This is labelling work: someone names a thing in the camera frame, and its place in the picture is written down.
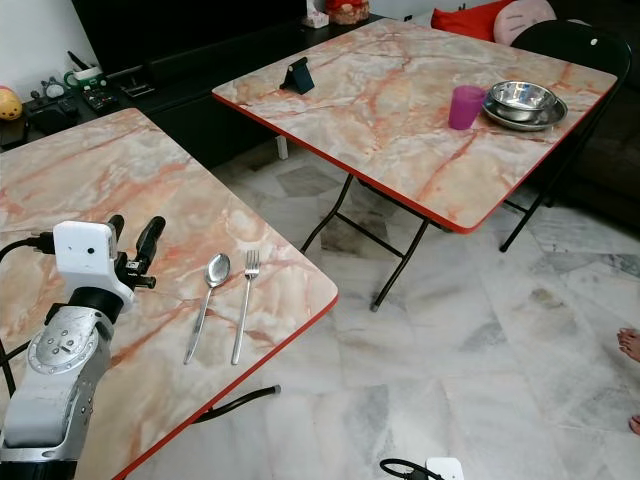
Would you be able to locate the marble folding table with cutlery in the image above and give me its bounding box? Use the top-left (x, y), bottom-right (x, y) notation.
top-left (0, 107), bottom-right (340, 480)

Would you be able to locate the steel spoon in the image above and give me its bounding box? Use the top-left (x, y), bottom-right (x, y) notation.
top-left (183, 253), bottom-right (232, 366)

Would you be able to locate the steel fork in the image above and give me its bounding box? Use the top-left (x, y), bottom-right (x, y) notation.
top-left (230, 249), bottom-right (262, 366)

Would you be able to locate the black device box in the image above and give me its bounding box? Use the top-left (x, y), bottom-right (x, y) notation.
top-left (24, 94), bottom-right (82, 133)

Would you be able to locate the white green gadget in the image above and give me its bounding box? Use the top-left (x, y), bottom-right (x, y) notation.
top-left (64, 51), bottom-right (107, 90)

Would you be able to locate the yellow pink plush toy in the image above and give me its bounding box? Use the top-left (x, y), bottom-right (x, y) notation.
top-left (0, 85), bottom-right (24, 124)

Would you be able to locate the black television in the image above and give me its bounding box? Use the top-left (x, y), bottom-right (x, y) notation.
top-left (71, 0), bottom-right (307, 73)

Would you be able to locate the blue phone stand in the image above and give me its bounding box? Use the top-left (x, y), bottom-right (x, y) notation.
top-left (280, 56), bottom-right (316, 97)

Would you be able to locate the marble folding table with bowl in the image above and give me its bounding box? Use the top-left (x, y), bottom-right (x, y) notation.
top-left (211, 17), bottom-right (620, 312)

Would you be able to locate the small white ornament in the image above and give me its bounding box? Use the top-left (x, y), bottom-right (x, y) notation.
top-left (302, 0), bottom-right (330, 29)

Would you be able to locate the purple plastic cup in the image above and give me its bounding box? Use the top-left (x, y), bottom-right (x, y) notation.
top-left (447, 84), bottom-right (489, 132)

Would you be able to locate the red cushion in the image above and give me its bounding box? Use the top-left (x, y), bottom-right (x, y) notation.
top-left (431, 0), bottom-right (513, 42)

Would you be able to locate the steel plate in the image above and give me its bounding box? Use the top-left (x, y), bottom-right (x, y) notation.
top-left (481, 94), bottom-right (569, 133)

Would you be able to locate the steel bowl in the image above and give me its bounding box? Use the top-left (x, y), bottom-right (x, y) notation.
top-left (489, 80), bottom-right (560, 120)

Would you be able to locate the pink plush cushion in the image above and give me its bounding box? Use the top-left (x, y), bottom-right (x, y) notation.
top-left (492, 0), bottom-right (559, 47)

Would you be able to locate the black chair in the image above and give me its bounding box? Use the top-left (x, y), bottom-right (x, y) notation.
top-left (499, 19), bottom-right (633, 253)

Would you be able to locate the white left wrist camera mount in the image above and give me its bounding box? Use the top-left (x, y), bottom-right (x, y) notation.
top-left (51, 220), bottom-right (137, 301)

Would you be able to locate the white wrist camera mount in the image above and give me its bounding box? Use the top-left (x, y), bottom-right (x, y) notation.
top-left (424, 457), bottom-right (465, 480)
top-left (51, 220), bottom-right (137, 301)

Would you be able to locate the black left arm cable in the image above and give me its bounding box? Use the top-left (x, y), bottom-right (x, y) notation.
top-left (0, 234), bottom-right (59, 397)

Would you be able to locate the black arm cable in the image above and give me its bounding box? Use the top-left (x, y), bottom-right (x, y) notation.
top-left (0, 234), bottom-right (59, 397)
top-left (379, 457), bottom-right (429, 480)

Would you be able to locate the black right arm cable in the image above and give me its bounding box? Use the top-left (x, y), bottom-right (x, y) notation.
top-left (379, 457), bottom-right (429, 480)

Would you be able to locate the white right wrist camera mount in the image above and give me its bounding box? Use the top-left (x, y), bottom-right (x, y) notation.
top-left (424, 457), bottom-right (465, 480)

